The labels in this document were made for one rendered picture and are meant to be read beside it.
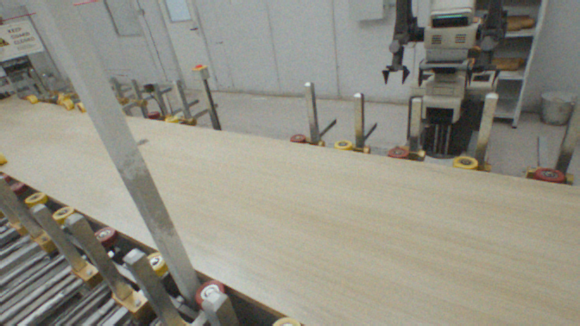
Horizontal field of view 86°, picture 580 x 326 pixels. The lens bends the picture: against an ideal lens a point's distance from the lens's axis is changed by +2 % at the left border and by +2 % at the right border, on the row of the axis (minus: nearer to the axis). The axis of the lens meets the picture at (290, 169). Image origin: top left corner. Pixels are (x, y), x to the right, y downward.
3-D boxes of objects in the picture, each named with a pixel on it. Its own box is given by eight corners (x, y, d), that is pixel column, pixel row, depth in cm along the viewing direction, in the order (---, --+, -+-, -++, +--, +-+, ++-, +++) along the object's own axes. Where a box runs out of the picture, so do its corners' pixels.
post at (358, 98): (359, 178, 166) (356, 91, 141) (365, 180, 164) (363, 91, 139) (356, 182, 164) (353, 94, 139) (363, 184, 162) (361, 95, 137)
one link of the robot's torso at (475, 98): (432, 117, 232) (436, 84, 219) (476, 122, 217) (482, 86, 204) (423, 134, 214) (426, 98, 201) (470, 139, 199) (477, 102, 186)
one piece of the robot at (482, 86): (412, 142, 282) (419, 45, 238) (483, 151, 253) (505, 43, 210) (401, 160, 259) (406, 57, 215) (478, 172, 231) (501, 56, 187)
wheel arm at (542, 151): (535, 142, 140) (538, 134, 138) (545, 144, 138) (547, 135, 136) (535, 199, 111) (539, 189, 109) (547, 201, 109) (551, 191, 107)
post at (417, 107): (408, 190, 154) (414, 96, 129) (415, 191, 152) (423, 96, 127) (406, 194, 151) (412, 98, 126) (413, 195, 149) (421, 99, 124)
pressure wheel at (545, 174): (553, 195, 113) (563, 168, 107) (556, 209, 107) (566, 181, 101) (526, 191, 117) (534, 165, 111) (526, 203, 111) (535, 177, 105)
